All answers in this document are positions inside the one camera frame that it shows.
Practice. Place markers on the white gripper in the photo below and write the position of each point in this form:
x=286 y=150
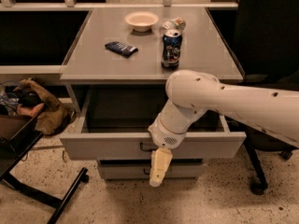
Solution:
x=163 y=134

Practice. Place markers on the grey top drawer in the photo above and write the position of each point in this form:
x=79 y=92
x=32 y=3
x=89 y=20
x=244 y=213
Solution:
x=114 y=120

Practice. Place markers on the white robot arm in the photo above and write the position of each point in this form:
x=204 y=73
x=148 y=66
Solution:
x=191 y=94

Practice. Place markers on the grey drawer cabinet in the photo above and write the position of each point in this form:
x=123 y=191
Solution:
x=90 y=64

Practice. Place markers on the dark blue snack packet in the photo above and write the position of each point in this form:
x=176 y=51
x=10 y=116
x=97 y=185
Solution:
x=120 y=48

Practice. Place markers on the blue soda can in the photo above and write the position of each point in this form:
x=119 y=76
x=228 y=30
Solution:
x=172 y=40

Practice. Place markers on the brown cloth bag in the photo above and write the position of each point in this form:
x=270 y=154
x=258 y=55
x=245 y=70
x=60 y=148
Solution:
x=52 y=116

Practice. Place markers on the crumpled silver snack bag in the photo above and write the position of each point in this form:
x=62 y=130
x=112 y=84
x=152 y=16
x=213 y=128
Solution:
x=176 y=23

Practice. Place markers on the white bowl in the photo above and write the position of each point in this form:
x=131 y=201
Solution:
x=141 y=21

